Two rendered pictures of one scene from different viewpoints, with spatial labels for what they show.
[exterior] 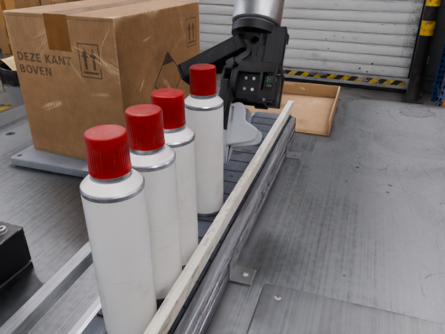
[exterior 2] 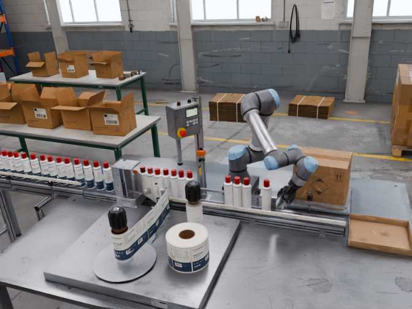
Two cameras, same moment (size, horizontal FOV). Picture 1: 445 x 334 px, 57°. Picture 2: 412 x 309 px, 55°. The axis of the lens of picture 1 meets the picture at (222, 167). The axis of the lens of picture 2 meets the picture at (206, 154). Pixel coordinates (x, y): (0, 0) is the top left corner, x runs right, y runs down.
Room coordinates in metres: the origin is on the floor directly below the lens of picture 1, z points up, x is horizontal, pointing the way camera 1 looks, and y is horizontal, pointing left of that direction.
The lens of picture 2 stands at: (0.26, -1.89, 2.12)
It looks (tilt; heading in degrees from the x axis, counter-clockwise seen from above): 24 degrees down; 93
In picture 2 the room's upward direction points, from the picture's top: 4 degrees counter-clockwise
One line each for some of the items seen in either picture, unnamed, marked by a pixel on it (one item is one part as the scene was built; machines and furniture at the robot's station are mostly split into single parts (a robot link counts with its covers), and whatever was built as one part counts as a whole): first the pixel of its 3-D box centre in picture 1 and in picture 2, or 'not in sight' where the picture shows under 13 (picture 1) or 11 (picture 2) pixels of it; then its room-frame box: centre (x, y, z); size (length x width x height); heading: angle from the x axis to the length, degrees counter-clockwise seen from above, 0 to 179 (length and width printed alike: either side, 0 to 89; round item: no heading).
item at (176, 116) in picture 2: not in sight; (183, 119); (0.05, 0.26, 1.38); 0.17 x 0.10 x 0.19; 36
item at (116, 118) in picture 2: not in sight; (113, 112); (-0.79, 1.77, 0.97); 0.51 x 0.39 x 0.37; 73
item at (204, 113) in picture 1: (204, 142); (266, 196); (0.50, 0.02, 0.98); 0.05 x 0.05 x 0.20
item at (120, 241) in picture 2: not in sight; (120, 235); (-0.23, -0.37, 1.04); 0.09 x 0.09 x 0.29
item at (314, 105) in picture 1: (286, 103); (379, 233); (1.07, -0.17, 0.85); 0.30 x 0.26 x 0.04; 161
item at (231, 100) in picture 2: not in sight; (232, 106); (0.46, 4.30, 0.16); 0.65 x 0.54 x 0.32; 162
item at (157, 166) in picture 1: (152, 207); (237, 193); (0.34, 0.07, 0.98); 0.05 x 0.05 x 0.20
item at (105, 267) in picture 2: not in sight; (125, 260); (-0.23, -0.37, 0.89); 0.31 x 0.31 x 0.01
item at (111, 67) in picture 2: not in sight; (106, 65); (-1.48, 4.25, 0.97); 0.43 x 0.42 x 0.37; 64
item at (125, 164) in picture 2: not in sight; (125, 164); (-0.31, 0.19, 1.14); 0.14 x 0.11 x 0.01; 161
